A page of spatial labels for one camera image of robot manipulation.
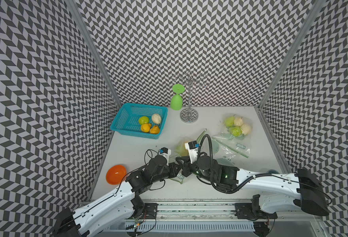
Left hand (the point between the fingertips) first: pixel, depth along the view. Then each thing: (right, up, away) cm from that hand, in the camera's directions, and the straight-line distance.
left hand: (180, 168), depth 75 cm
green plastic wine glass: (-3, +36, +16) cm, 39 cm away
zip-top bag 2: (+34, +10, +21) cm, 41 cm away
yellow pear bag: (-24, +20, +26) cm, 41 cm away
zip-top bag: (+28, -1, +16) cm, 32 cm away
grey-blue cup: (+50, -3, +4) cm, 50 cm away
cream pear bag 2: (+39, +24, +23) cm, 51 cm away
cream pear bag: (-17, +26, +30) cm, 43 cm away
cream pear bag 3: (+44, +19, +24) cm, 54 cm away
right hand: (-2, +5, -6) cm, 8 cm away
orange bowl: (-36, -5, +5) cm, 37 cm away
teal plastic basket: (-40, +24, +33) cm, 57 cm away
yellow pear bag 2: (-17, +18, +21) cm, 33 cm away
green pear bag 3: (+37, +18, +21) cm, 46 cm away
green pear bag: (-27, +25, +29) cm, 47 cm away
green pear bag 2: (+34, +24, +27) cm, 50 cm away
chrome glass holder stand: (+8, +53, +30) cm, 61 cm away
